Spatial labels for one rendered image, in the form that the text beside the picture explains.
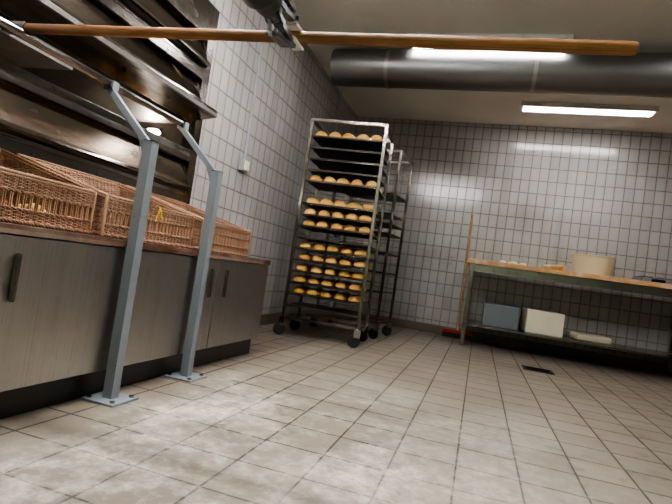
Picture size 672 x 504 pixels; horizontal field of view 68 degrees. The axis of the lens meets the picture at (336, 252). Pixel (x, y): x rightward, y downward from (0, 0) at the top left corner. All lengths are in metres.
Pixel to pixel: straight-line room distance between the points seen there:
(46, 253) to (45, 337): 0.26
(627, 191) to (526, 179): 1.07
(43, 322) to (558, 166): 5.60
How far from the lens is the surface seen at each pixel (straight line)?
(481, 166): 6.31
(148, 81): 2.79
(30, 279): 1.71
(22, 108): 2.38
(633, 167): 6.50
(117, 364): 1.98
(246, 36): 1.45
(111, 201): 1.99
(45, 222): 1.81
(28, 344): 1.76
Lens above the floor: 0.58
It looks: 2 degrees up
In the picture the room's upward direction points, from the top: 8 degrees clockwise
